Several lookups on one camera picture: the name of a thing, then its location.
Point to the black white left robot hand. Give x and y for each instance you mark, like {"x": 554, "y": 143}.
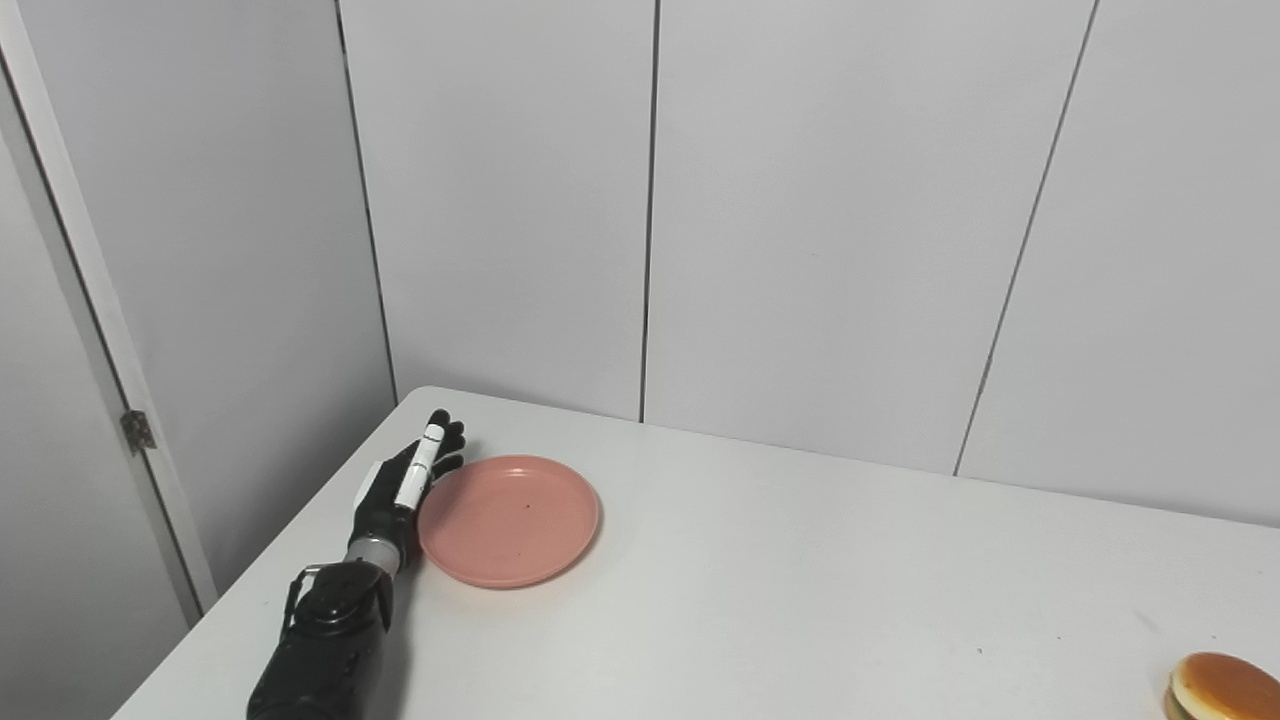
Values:
{"x": 380, "y": 505}

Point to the pink round plate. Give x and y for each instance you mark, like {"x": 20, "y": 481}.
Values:
{"x": 510, "y": 520}

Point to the toy hamburger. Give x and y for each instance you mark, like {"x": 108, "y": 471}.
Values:
{"x": 1225, "y": 690}

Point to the grey metal door hinge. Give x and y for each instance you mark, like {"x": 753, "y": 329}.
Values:
{"x": 138, "y": 431}

